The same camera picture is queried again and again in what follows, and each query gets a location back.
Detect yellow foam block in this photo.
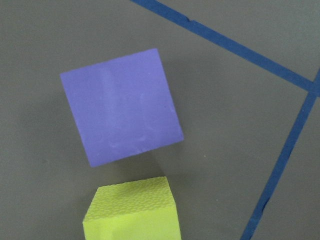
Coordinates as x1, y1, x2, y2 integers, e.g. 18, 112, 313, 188
82, 176, 182, 240

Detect purple foam block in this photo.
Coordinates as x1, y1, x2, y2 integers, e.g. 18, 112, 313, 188
60, 48, 184, 167

